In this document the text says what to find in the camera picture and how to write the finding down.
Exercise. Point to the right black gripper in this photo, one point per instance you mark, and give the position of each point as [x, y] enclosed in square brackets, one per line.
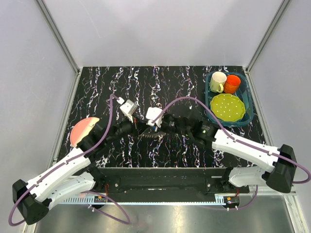
[165, 116]

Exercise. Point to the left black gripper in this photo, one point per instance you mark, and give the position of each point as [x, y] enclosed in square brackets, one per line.
[138, 123]

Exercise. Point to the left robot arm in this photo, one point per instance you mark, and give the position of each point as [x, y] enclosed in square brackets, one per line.
[76, 172]

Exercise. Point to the pink plate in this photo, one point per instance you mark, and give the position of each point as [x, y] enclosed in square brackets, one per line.
[81, 129]

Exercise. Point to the yellow-green dotted plate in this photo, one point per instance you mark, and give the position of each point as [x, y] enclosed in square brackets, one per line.
[227, 107]

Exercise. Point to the cream mug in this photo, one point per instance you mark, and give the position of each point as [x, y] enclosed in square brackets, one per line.
[217, 82]

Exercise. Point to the orange cup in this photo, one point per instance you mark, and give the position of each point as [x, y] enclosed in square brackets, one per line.
[232, 84]

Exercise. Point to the teal plastic tray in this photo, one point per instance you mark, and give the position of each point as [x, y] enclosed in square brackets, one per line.
[243, 93]

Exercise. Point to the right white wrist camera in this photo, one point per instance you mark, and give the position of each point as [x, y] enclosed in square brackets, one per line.
[154, 116]

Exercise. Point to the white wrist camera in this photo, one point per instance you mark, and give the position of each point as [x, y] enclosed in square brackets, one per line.
[127, 108]
[154, 116]

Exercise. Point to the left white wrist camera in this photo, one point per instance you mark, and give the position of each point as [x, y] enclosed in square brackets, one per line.
[127, 108]

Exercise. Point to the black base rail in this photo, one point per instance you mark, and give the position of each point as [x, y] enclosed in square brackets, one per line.
[161, 185]

